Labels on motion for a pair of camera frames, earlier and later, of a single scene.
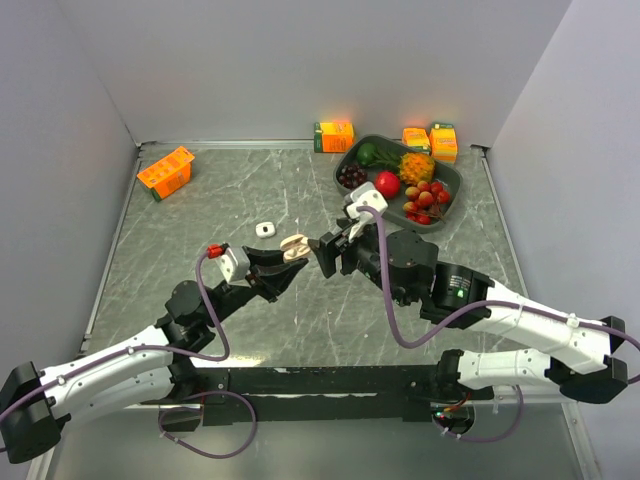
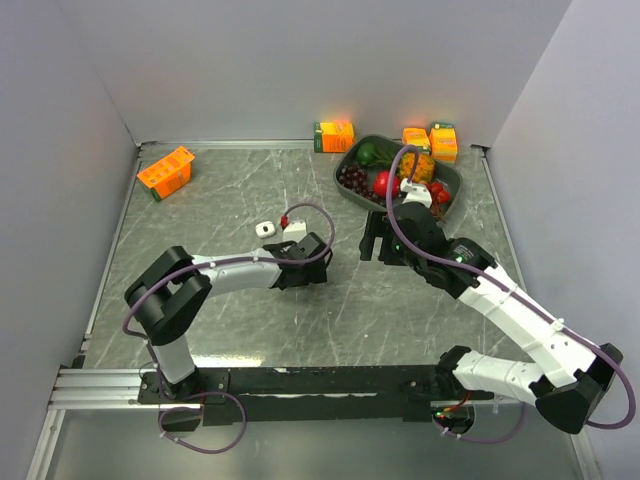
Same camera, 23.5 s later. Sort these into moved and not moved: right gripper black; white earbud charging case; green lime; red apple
Moved: right gripper black
Not moved: red apple; white earbud charging case; green lime
